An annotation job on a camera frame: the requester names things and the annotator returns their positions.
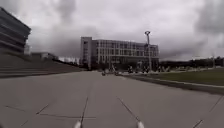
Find grey building with window grid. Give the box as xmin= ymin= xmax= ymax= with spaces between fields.
xmin=79 ymin=36 xmax=161 ymax=71

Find grey concrete paved plaza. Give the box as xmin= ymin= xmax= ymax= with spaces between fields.
xmin=0 ymin=70 xmax=224 ymax=128

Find row of parked bicycles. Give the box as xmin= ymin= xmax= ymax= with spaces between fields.
xmin=99 ymin=64 xmax=172 ymax=77

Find tall lamp pole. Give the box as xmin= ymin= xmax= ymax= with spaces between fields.
xmin=143 ymin=30 xmax=153 ymax=73

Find grey kerb strip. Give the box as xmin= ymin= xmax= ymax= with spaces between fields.
xmin=118 ymin=73 xmax=224 ymax=96

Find robot's own part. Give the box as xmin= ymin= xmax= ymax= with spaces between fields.
xmin=73 ymin=120 xmax=83 ymax=128
xmin=136 ymin=120 xmax=146 ymax=128

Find row of trees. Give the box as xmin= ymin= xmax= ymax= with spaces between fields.
xmin=158 ymin=56 xmax=224 ymax=70

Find wide grey stone steps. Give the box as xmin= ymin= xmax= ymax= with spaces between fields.
xmin=0 ymin=54 xmax=86 ymax=80

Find green grass area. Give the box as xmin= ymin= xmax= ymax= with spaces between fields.
xmin=145 ymin=67 xmax=224 ymax=87

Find dark layered building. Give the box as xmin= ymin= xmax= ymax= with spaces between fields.
xmin=0 ymin=7 xmax=32 ymax=56

